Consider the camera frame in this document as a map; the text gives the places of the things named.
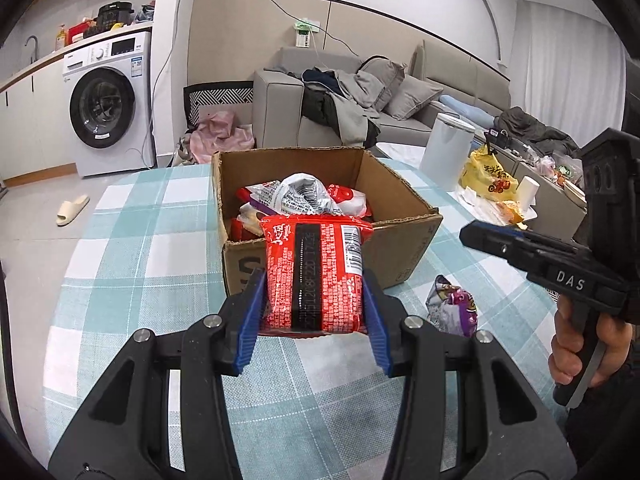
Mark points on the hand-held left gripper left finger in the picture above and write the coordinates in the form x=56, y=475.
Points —
x=250, y=320

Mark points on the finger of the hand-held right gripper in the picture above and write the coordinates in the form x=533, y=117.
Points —
x=550, y=246
x=495, y=245

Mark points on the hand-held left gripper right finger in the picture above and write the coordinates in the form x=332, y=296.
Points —
x=375, y=320

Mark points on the red packet with black stripe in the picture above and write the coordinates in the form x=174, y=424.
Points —
x=340, y=285

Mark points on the brown cardboard box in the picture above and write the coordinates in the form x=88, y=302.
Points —
x=400, y=255

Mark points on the purple snack packet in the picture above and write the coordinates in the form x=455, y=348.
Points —
x=457, y=310

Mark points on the red and white snack packet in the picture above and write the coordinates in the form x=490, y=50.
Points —
x=237, y=230

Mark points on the white snack packet red ends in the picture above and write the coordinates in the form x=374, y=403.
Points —
x=300, y=192

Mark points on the person's right hand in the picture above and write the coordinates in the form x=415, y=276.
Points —
x=562, y=340

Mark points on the orange food wrapper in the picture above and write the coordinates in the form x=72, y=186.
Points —
x=512, y=212

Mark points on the white paper roll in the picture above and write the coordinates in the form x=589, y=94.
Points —
x=527, y=192

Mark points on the yellow plastic bag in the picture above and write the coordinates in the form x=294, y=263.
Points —
x=487, y=177

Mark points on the black device with label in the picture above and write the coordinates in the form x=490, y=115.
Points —
x=499, y=141

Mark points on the white waste bin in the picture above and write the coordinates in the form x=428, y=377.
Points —
x=445, y=145

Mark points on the dark jacket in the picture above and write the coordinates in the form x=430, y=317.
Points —
x=535, y=130

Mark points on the light blue blanket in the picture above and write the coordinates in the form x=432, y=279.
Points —
x=467, y=110

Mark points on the grey cushion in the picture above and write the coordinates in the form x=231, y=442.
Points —
x=412, y=99
x=385, y=77

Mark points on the white curtain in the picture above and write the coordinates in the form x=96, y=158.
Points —
x=560, y=60

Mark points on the pink cloth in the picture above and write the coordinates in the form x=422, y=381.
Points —
x=220, y=132

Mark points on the grey garment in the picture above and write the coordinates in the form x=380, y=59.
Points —
x=350, y=115

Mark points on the white washing machine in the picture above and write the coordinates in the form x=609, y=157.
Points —
x=125, y=160

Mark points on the beige slipper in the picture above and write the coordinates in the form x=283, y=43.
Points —
x=72, y=210

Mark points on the grey sofa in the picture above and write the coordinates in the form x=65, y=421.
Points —
x=277, y=110

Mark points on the black garment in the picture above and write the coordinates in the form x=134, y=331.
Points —
x=320, y=105

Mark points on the white kitchen cabinet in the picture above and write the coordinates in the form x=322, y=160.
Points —
x=35, y=125

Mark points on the grey blue bag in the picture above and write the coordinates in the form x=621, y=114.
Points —
x=143, y=14

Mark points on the black pressure cooker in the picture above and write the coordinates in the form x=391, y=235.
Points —
x=115, y=16

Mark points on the red box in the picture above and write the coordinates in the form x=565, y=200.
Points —
x=80, y=31

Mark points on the yellow soap bottle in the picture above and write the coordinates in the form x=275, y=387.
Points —
x=60, y=40

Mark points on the metal kitchen faucet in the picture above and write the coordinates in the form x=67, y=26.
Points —
x=34, y=45

